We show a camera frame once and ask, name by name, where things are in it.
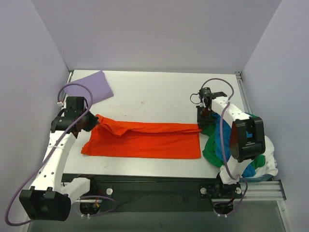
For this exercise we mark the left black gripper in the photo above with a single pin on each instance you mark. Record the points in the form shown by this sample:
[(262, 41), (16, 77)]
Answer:
[(91, 120)]

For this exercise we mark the white t shirt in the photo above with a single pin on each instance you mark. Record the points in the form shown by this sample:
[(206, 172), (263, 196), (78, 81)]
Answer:
[(270, 166)]

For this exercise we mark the orange t shirt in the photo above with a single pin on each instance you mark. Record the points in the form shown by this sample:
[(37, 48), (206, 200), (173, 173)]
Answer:
[(124, 139)]

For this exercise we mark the blue t shirt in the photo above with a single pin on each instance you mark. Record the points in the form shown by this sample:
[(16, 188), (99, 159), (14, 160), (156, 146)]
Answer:
[(226, 132)]

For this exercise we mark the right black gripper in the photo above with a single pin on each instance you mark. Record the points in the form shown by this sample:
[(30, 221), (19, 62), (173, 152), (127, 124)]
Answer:
[(203, 122)]

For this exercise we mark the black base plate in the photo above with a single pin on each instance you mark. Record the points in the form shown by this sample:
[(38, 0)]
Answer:
[(152, 204)]

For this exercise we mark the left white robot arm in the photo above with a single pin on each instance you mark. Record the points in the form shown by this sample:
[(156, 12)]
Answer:
[(46, 199)]

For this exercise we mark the blue basket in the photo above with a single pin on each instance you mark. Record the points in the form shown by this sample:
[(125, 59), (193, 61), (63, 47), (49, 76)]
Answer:
[(262, 178)]

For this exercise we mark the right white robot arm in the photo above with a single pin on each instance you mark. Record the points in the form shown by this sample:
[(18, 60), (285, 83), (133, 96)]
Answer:
[(247, 139)]

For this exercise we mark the folded purple t shirt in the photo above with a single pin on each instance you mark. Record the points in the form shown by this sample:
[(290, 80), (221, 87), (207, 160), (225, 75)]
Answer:
[(96, 83)]

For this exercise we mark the green t shirt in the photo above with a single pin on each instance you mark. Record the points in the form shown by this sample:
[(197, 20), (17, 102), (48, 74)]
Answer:
[(209, 153)]

